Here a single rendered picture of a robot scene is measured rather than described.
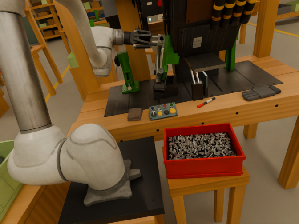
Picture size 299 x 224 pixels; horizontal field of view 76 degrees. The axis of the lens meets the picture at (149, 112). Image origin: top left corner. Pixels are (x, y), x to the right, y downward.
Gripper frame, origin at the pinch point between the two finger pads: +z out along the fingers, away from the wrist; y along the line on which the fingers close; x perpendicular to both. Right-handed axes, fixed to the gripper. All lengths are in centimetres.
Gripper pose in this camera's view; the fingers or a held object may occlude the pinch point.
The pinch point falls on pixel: (157, 40)
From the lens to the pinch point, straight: 123.9
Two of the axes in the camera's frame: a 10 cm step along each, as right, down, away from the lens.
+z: 9.9, 0.4, 1.1
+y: 0.2, -9.8, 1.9
